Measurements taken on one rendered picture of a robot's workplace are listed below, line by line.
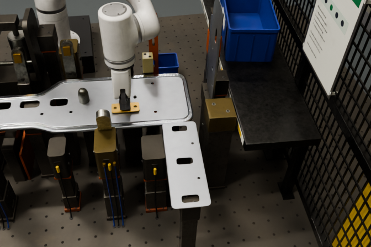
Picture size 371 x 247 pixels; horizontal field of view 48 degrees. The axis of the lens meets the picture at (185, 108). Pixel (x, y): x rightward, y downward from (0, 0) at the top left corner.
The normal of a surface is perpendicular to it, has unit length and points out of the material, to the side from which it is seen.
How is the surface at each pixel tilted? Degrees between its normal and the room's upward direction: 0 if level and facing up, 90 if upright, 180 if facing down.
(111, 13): 6
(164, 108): 0
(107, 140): 0
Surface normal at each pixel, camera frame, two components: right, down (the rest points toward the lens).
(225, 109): 0.03, -0.71
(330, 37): -0.99, 0.07
